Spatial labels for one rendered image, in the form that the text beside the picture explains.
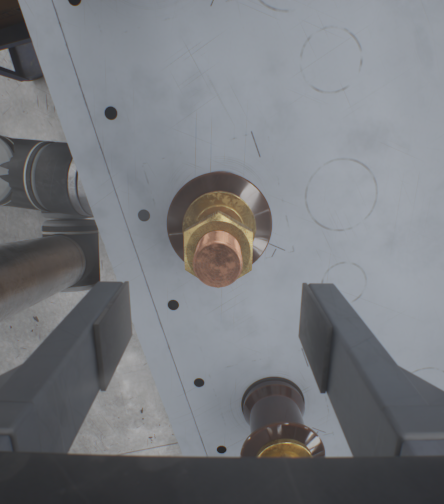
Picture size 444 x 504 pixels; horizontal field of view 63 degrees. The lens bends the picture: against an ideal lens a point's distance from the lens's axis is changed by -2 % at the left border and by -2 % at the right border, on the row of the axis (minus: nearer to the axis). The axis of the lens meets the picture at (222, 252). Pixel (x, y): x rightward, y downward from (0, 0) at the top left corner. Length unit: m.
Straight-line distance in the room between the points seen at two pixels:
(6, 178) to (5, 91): 1.45
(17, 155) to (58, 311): 1.60
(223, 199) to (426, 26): 0.28
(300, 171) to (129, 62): 0.21
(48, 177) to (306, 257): 0.37
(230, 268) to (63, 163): 0.39
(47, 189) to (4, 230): 1.56
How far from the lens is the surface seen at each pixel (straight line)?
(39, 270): 0.58
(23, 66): 1.88
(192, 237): 0.24
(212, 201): 0.31
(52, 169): 0.57
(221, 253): 0.22
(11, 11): 1.39
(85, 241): 0.76
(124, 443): 2.54
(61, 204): 0.58
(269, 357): 0.49
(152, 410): 2.34
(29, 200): 0.61
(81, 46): 0.45
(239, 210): 0.31
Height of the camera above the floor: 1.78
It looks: 74 degrees down
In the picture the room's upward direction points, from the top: 179 degrees counter-clockwise
